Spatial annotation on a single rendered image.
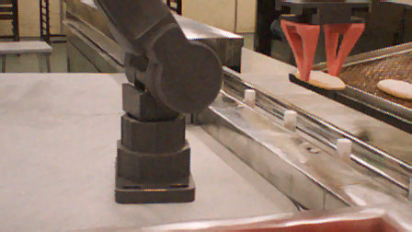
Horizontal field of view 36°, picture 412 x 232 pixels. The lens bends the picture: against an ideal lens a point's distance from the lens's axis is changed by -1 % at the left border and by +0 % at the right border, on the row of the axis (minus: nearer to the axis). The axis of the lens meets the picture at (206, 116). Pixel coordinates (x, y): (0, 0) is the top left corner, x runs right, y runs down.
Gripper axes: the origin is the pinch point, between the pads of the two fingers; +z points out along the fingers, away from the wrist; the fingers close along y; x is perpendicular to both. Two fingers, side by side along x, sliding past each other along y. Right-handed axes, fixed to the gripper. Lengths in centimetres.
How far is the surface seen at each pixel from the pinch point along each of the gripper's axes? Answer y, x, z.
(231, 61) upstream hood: -6.2, -44.8, 6.5
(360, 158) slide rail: -0.7, 9.4, 8.5
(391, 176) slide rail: -0.7, 15.6, 8.4
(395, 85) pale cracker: -14.0, -2.9, 3.0
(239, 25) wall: -282, -698, 85
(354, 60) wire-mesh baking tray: -18.9, -21.2, 2.8
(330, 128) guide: -2.4, -0.2, 7.5
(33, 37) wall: -22, -699, 91
